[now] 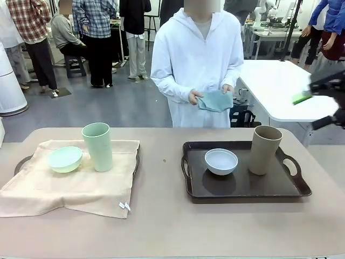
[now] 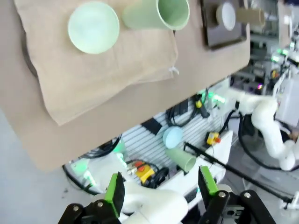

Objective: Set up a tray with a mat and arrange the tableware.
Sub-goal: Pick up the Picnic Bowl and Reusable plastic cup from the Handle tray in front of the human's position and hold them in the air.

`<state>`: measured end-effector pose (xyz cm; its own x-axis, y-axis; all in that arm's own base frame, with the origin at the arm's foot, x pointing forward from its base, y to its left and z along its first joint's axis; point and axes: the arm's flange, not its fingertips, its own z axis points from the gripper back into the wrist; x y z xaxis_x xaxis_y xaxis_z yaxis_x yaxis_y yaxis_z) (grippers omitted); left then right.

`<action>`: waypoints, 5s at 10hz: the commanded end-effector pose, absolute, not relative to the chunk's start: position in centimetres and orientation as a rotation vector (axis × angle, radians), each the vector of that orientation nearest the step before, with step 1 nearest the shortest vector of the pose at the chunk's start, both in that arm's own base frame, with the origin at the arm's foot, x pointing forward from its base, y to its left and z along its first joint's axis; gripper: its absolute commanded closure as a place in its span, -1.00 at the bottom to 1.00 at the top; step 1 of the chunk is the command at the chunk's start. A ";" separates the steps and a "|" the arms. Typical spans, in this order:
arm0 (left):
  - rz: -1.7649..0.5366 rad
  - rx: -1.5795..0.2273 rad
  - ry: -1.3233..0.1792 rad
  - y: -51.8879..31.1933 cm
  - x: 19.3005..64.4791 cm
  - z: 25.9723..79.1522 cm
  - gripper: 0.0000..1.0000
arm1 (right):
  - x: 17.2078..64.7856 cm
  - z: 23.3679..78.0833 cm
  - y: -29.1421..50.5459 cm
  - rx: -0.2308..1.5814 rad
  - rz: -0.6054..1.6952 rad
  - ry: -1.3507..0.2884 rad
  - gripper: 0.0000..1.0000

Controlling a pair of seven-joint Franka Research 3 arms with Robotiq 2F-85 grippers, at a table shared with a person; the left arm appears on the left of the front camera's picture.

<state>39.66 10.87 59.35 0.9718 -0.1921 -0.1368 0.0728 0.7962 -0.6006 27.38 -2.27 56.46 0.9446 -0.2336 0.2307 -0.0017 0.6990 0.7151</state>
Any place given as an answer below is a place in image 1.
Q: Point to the right gripper finger with green tip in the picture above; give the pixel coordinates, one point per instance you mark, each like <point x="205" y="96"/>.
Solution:
<point x="323" y="122"/>
<point x="323" y="85"/>

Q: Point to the brown tall cup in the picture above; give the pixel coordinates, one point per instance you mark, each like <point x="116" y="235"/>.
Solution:
<point x="261" y="156"/>

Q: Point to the teal cloth mat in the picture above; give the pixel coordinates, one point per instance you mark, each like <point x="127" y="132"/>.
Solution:
<point x="215" y="102"/>

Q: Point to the pale blue-grey bowl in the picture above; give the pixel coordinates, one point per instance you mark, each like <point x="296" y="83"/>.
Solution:
<point x="221" y="167"/>

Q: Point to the pale green tall cup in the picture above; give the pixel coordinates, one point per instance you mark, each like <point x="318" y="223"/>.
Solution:
<point x="101" y="153"/>

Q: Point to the pale green bowl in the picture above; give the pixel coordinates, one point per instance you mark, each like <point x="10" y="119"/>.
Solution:
<point x="66" y="163"/>

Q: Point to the beige cloth mat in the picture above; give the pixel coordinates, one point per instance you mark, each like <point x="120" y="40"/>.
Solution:
<point x="67" y="189"/>

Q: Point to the person's left forearm white sleeve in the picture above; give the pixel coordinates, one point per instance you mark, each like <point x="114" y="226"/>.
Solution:
<point x="231" y="75"/>

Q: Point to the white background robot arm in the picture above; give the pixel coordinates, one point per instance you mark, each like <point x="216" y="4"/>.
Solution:
<point x="260" y="12"/>

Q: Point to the dark brown serving tray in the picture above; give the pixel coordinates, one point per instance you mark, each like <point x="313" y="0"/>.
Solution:
<point x="242" y="189"/>
<point x="137" y="159"/>

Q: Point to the person's left hand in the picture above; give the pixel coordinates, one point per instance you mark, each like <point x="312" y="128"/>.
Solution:
<point x="227" y="89"/>

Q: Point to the person's right hand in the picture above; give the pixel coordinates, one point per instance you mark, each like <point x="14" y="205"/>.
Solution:
<point x="194" y="97"/>

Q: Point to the white rounded table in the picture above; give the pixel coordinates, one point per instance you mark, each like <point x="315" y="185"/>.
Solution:
<point x="275" y="86"/>

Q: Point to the black tripod pole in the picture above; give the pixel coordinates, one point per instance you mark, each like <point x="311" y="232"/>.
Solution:
<point x="290" y="29"/>

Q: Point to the person in blue jacket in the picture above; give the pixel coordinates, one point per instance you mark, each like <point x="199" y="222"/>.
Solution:
<point x="320" y="19"/>

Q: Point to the grey workbench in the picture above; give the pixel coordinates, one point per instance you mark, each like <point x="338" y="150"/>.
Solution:
<point x="269" y="36"/>

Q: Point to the black plastic step stool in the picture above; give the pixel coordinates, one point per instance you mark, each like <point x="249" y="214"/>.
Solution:
<point x="238" y="116"/>

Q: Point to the person in beige trousers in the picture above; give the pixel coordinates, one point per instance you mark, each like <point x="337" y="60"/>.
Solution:
<point x="240" y="10"/>

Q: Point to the person in white hooded jacket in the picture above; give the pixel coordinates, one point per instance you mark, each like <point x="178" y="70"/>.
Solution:
<point x="196" y="59"/>

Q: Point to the person in black clothes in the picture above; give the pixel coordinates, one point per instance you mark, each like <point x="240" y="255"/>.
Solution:
<point x="167" y="10"/>

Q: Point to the person in black top white trousers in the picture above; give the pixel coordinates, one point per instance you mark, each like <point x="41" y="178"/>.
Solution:
<point x="134" y="16"/>

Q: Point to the person in blue plaid shirt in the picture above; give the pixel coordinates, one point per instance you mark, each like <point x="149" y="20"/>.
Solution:
<point x="94" y="21"/>

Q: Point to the small dark stool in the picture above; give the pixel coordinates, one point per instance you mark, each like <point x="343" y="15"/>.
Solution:
<point x="75" y="64"/>

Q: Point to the person in grey sweater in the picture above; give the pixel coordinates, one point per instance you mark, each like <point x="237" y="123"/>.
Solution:
<point x="63" y="32"/>

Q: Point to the person in red plaid shirt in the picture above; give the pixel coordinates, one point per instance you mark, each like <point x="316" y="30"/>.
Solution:
<point x="32" y="24"/>

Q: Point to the white cylindrical air purifier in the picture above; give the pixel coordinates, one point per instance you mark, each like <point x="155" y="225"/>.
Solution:
<point x="10" y="89"/>

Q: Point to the person in white shirt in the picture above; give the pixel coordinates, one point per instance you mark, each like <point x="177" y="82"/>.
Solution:
<point x="10" y="32"/>

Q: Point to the white box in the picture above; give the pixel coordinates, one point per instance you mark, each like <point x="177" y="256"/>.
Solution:
<point x="1" y="133"/>

